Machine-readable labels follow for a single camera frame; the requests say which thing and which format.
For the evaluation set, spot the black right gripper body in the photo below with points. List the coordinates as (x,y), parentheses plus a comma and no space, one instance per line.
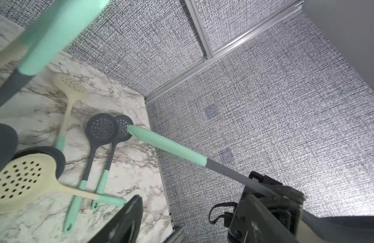
(286,207)

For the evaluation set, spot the grey skimmer front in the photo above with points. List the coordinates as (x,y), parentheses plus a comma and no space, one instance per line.
(312,229)

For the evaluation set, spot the cream slotted spatula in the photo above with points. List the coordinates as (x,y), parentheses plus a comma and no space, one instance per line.
(74,91)

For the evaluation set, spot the grey skimmer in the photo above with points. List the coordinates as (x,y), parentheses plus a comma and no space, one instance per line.
(122,136)
(100,130)
(312,229)

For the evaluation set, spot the cream skimmer mint handle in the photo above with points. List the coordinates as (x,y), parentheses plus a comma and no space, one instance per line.
(55,153)

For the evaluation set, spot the grey skimmer back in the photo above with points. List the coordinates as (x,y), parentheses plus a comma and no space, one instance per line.
(122,136)

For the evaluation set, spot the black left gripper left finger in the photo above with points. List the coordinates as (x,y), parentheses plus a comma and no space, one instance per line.
(124,227)

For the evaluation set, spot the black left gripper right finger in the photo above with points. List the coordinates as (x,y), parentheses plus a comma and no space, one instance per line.
(262,226)

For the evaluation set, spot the grey skimmer lone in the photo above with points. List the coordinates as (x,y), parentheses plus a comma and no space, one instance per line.
(43,40)

